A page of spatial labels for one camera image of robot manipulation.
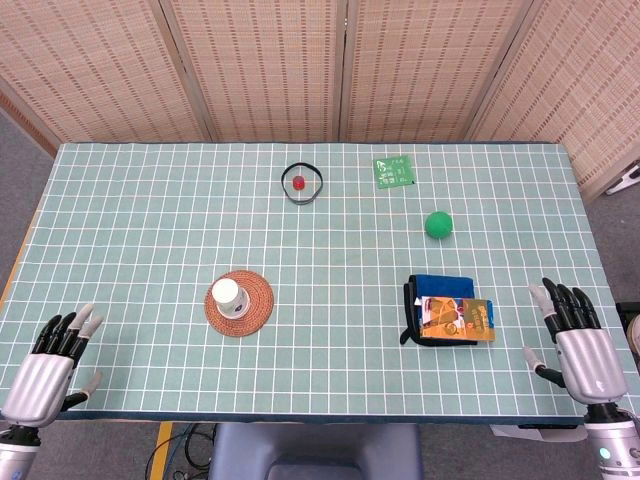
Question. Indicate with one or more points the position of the round woven brown coaster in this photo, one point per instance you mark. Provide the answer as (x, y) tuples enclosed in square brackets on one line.
[(260, 305)]

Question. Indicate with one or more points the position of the green white grid table mat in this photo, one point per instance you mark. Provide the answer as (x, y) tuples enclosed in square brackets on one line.
[(320, 260)]

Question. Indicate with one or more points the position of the green ball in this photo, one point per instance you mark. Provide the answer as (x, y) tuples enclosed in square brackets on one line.
[(438, 224)]

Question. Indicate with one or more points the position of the orange snack packet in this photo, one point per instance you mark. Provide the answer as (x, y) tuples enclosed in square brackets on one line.
[(460, 325)]

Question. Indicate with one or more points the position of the green square packet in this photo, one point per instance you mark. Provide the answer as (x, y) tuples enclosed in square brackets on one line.
[(393, 172)]

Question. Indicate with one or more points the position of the woven bamboo screen panel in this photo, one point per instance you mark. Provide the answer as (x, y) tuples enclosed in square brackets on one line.
[(260, 70), (580, 85), (100, 70), (425, 70)]

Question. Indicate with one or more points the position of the white stand foot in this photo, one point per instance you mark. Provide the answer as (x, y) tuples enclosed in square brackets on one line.
[(624, 181)]

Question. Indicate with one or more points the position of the blue folded cloth black trim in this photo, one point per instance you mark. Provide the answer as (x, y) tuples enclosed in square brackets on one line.
[(442, 286)]

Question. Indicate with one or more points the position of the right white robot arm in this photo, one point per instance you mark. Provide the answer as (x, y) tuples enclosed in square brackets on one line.
[(617, 440)]

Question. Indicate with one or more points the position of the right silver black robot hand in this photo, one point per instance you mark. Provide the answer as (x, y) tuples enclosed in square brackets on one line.
[(590, 360)]

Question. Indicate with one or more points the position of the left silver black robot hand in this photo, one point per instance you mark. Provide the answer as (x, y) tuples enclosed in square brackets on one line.
[(40, 375)]

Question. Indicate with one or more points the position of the small red cylinder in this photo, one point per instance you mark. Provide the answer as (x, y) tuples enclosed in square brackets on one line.
[(298, 183)]

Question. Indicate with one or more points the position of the dark blue padded chair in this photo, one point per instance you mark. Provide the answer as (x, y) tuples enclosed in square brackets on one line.
[(315, 452)]

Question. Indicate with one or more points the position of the white paper cup blue print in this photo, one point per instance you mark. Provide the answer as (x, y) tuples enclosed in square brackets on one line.
[(225, 292), (243, 311)]

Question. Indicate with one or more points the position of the black beige round device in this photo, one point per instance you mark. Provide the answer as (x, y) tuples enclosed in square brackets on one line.
[(631, 335)]

